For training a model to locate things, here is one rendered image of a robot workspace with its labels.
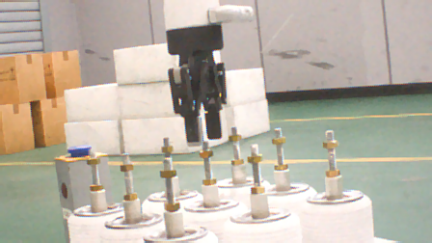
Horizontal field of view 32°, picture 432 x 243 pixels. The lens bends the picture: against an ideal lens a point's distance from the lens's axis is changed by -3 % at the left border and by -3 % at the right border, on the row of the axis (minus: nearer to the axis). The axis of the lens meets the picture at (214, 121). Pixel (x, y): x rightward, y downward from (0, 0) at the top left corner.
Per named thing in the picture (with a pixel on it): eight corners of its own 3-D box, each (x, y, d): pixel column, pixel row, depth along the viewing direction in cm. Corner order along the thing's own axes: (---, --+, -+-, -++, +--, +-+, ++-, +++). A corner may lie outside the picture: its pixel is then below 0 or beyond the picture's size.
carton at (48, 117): (71, 141, 510) (66, 95, 508) (45, 147, 490) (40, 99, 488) (40, 142, 527) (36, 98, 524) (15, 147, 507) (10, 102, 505)
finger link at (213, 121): (219, 112, 106) (222, 139, 107) (221, 111, 107) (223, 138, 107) (203, 113, 107) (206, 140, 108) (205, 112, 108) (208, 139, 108)
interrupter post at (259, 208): (269, 220, 93) (266, 194, 93) (250, 222, 94) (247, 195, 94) (271, 216, 96) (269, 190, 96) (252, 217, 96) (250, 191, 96)
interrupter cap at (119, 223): (173, 218, 101) (172, 212, 101) (145, 231, 94) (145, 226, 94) (123, 218, 104) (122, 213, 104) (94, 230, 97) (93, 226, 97)
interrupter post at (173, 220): (190, 236, 89) (187, 208, 89) (177, 241, 87) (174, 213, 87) (174, 235, 91) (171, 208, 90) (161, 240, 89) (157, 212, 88)
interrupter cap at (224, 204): (180, 216, 101) (180, 211, 101) (187, 205, 109) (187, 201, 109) (238, 211, 101) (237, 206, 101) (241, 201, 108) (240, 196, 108)
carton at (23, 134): (35, 148, 482) (30, 101, 480) (7, 154, 463) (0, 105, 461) (6, 148, 500) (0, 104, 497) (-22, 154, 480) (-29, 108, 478)
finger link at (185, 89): (169, 67, 99) (178, 111, 100) (164, 70, 97) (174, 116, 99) (188, 65, 98) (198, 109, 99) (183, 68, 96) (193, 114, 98)
